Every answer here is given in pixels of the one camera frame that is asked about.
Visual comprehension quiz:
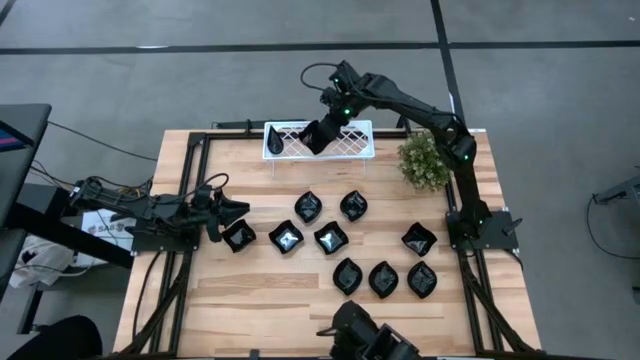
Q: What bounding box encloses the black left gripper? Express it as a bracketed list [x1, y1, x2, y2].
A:
[198, 192, 251, 244]

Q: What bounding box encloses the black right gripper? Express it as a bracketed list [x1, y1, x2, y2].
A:
[319, 113, 351, 152]

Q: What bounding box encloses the black wavy square mini plate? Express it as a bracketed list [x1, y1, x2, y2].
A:
[400, 221, 439, 258]
[313, 220, 350, 257]
[221, 218, 258, 254]
[298, 119, 332, 157]
[267, 218, 305, 255]

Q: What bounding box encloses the black teardrop mini plate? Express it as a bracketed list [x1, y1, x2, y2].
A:
[265, 124, 285, 156]

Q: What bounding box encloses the black leaf-shaped mini plate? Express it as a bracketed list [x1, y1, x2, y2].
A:
[293, 190, 324, 225]
[332, 256, 364, 297]
[368, 259, 400, 300]
[406, 260, 439, 300]
[339, 189, 369, 223]

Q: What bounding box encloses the white mesh shelf rack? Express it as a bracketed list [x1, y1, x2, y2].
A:
[261, 119, 377, 177]

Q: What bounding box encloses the green potted plant black pot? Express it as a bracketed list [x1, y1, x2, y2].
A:
[397, 129, 454, 193]

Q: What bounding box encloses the white printed box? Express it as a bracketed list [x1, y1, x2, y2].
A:
[79, 208, 137, 269]

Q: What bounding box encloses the black desk leg bar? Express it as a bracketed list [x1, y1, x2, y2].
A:
[12, 202, 135, 270]

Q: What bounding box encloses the white plastic bag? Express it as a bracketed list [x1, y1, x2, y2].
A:
[8, 234, 76, 290]

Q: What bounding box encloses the person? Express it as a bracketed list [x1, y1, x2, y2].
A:
[7, 314, 104, 360]

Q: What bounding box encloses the laptop screen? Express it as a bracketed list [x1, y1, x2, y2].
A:
[0, 121, 27, 153]

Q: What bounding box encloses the grey stand foot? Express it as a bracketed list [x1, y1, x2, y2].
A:
[592, 172, 640, 206]

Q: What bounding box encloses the black left wrist camera cable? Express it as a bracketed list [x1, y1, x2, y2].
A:
[180, 172, 231, 202]

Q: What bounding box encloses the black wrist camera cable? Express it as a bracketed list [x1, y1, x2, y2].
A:
[180, 172, 231, 202]
[299, 61, 346, 94]

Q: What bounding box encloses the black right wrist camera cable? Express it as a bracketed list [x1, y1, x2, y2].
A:
[299, 61, 346, 94]

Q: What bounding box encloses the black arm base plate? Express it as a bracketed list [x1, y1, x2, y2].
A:
[446, 208, 525, 252]
[130, 213, 202, 255]

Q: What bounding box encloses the black floor cable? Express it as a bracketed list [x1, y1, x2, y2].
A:
[585, 193, 640, 261]
[47, 119, 160, 162]

